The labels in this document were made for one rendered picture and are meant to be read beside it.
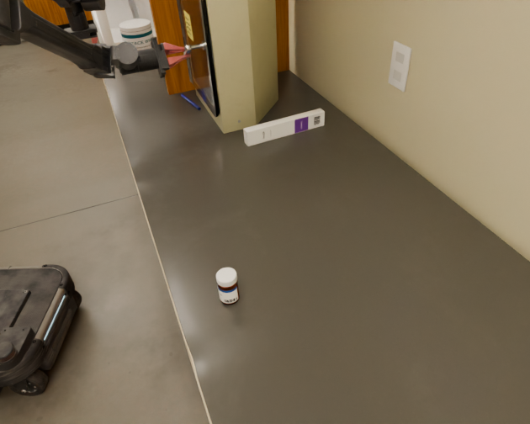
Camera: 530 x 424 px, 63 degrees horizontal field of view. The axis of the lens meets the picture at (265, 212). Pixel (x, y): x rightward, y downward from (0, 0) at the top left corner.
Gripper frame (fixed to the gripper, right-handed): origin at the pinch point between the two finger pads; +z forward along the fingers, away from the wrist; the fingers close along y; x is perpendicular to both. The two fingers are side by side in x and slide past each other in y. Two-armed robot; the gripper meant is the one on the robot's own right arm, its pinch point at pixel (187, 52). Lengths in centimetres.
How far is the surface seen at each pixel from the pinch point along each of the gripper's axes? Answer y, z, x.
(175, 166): -30.8, -12.5, -6.0
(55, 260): -66, -75, 117
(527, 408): -78, 22, -83
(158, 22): 16.0, -2.7, 22.0
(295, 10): 13, 48, 25
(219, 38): -0.3, 7.4, -11.4
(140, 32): 24, -6, 60
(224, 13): 4.8, 9.5, -14.4
